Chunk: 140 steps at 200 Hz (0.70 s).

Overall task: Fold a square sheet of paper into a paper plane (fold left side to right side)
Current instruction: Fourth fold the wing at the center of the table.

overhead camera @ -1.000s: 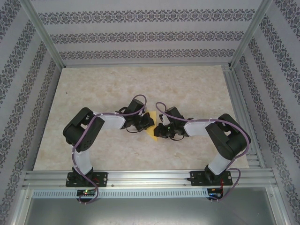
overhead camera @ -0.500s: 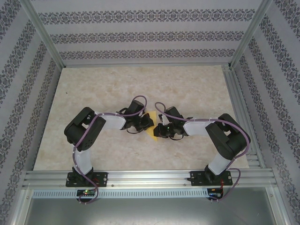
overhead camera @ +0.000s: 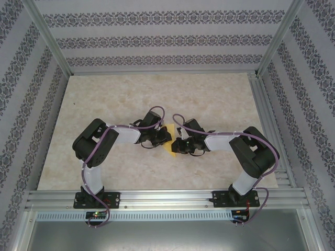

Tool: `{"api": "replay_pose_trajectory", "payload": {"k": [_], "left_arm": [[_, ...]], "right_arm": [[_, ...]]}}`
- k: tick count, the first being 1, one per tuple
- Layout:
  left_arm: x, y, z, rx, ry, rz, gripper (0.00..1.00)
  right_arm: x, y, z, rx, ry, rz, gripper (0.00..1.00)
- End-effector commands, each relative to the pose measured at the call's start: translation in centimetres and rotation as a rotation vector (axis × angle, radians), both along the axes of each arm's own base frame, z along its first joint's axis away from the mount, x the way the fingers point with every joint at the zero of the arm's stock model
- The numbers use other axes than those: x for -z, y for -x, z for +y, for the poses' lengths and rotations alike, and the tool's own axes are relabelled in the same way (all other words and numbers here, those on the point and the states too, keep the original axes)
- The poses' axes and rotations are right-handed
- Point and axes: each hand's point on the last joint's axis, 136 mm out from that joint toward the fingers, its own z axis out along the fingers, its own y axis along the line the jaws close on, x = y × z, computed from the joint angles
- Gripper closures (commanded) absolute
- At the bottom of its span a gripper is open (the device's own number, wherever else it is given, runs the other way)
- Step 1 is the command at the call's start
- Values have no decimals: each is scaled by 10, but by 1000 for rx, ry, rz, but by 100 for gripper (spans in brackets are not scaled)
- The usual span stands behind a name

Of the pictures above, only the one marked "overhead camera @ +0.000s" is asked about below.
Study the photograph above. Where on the yellow cloth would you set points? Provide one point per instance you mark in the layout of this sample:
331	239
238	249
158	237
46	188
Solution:
170	126

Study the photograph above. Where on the aluminium side rails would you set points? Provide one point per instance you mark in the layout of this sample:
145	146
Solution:
264	109

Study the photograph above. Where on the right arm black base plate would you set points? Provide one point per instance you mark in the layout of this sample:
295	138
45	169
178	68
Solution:
218	198

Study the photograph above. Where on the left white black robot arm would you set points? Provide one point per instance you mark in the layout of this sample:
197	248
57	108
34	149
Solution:
91	180

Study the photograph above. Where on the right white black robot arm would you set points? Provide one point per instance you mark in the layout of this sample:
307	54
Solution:
217	142

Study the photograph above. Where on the grey sheet metal shelf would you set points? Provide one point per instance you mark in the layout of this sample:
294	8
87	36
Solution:
167	238

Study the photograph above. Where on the long aluminium mounting rail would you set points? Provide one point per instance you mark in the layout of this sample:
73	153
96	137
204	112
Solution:
165	198

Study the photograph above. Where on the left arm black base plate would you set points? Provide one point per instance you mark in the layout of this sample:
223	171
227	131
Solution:
115	200

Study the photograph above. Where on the small circuit board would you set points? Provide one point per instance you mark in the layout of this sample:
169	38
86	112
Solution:
239	216
96	215

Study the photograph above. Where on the aluminium frame post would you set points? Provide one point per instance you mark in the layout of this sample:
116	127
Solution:
280	34
47	34
22	232
312	232

